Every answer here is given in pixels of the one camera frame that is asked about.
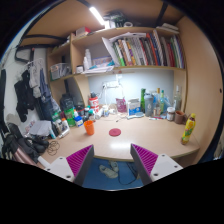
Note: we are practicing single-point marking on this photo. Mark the light blue hairbrush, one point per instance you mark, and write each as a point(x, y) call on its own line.
point(136, 115)

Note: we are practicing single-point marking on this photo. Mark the clear bottle with yellow cap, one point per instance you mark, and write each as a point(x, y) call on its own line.
point(157, 103)

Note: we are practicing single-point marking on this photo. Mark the red and white canister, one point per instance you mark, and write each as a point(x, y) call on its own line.
point(93, 103)

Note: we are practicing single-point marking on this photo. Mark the blue and white carton box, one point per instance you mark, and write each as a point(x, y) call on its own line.
point(134, 107)

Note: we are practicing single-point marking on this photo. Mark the hanging clothes group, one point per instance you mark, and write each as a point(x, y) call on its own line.
point(25, 93)

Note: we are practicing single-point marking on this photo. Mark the black backpack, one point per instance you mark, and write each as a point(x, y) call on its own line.
point(20, 141)

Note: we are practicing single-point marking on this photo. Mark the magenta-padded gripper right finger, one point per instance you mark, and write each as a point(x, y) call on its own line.
point(160, 165)

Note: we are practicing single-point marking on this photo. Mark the tall dark green bottle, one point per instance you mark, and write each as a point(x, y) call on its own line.
point(143, 100)

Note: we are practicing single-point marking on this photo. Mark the flat round red coaster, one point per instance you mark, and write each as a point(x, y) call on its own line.
point(115, 132)

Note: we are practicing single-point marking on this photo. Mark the brown jar with white lid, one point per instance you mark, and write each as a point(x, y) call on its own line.
point(170, 114)

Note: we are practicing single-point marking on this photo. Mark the dark bottle with green cap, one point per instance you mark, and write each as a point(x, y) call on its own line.
point(91, 115)

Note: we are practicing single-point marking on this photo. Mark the orange plastic cup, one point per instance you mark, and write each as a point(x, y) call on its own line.
point(89, 128)

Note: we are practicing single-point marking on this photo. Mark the magenta snack bag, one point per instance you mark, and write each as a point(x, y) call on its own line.
point(121, 105)

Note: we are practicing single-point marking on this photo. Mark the grey slipper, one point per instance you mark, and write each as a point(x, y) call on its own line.
point(114, 165)
point(108, 172)

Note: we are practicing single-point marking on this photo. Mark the small white bottle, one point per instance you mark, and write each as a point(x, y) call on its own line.
point(99, 113)

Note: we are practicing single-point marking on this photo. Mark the brown mug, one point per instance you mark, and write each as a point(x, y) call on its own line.
point(180, 117)

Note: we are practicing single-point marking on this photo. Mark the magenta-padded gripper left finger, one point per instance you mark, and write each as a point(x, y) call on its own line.
point(63, 166)

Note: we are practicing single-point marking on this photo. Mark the white bottle with blue cap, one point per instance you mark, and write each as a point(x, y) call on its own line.
point(78, 121)

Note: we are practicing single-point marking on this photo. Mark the white bottle with orange cap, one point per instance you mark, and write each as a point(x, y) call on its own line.
point(65, 125)

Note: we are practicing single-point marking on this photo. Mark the wooden shelf unit with books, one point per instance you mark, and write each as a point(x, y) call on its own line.
point(140, 50)

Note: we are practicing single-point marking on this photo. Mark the white power strip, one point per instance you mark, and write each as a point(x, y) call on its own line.
point(111, 84)

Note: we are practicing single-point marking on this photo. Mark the yellow drink bottle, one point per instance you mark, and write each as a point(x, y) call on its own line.
point(188, 130)

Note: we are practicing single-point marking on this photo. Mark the green plastic container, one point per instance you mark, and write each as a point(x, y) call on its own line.
point(69, 117)

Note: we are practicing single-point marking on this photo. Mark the white LED light bar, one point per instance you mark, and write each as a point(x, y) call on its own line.
point(97, 15)

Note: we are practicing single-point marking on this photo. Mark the grey shaker bottle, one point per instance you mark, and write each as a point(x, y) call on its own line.
point(148, 106)

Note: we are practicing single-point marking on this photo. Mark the clear glass bottle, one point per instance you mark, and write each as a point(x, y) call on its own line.
point(177, 99)

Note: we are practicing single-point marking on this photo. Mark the black bag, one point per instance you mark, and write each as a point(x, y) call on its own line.
point(66, 101)

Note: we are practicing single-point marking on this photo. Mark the white and red tube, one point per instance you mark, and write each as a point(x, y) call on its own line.
point(156, 118)

